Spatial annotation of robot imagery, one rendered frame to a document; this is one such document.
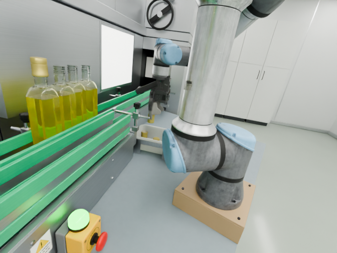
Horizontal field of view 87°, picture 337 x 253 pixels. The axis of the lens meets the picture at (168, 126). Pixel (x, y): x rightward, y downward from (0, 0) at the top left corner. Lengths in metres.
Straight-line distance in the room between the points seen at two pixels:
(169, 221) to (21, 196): 0.38
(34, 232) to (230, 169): 0.46
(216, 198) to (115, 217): 0.30
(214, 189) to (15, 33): 0.71
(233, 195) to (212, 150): 0.18
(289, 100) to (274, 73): 0.99
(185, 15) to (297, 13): 3.79
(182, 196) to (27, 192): 0.40
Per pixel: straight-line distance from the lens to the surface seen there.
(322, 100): 5.49
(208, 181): 0.57
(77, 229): 0.49
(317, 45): 5.25
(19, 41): 0.69
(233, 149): 0.50
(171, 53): 0.69
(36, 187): 0.43
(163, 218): 0.61
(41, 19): 0.75
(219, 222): 0.60
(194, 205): 0.60
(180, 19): 1.57
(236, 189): 0.58
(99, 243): 0.50
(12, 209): 0.42
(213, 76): 0.39
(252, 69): 4.38
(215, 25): 0.39
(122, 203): 0.64
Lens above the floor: 1.21
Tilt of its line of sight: 21 degrees down
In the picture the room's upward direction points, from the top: 8 degrees clockwise
